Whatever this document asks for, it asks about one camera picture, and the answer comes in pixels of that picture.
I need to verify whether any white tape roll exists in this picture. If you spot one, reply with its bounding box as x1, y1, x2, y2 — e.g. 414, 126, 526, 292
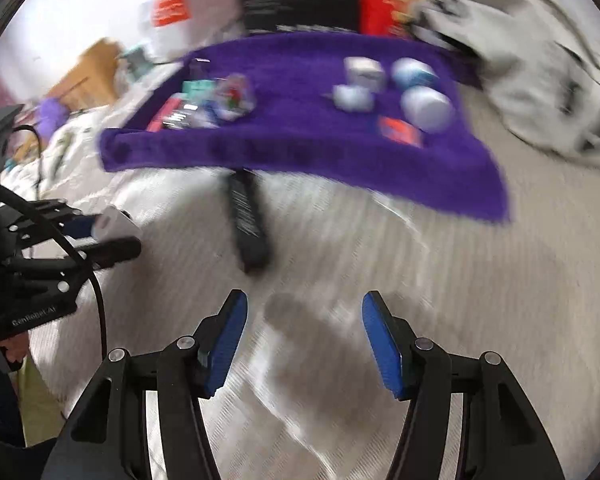
91, 205, 142, 243

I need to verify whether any black rectangular case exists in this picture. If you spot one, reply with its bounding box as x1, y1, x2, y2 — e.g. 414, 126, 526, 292
225, 169, 273, 274

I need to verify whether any green binder clip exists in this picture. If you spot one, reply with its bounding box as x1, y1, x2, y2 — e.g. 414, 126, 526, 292
182, 58, 216, 103

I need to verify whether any clear plastic candy pack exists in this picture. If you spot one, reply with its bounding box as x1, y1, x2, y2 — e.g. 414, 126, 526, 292
211, 73, 257, 122

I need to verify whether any orange blue vaseline tin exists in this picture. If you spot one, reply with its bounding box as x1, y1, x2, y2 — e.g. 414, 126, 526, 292
377, 116, 422, 148

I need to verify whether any blue white deodorant stick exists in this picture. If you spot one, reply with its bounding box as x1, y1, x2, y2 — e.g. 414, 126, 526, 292
391, 58, 454, 133

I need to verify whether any small white plug adapter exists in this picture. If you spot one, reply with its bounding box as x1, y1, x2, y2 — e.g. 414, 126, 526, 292
322, 84, 375, 113

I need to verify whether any white cube charger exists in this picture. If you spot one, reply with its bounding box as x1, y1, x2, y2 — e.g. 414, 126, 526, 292
343, 56, 387, 93

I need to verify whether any person's left hand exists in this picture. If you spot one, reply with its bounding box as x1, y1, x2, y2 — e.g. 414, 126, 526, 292
0, 332, 30, 373

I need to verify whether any striped mattress cover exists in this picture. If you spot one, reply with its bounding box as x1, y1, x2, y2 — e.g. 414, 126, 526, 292
45, 86, 600, 479

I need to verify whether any purple fleece towel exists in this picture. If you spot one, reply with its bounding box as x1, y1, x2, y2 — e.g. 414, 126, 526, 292
98, 32, 509, 222

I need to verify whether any white Miniso plastic bag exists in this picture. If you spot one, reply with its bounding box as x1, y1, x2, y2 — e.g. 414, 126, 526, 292
140, 0, 242, 62

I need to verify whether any grey Nike waist bag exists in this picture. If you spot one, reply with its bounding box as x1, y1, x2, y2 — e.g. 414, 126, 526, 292
410, 0, 600, 168

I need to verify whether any black cable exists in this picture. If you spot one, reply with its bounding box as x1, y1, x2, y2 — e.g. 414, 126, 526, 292
0, 176, 109, 361

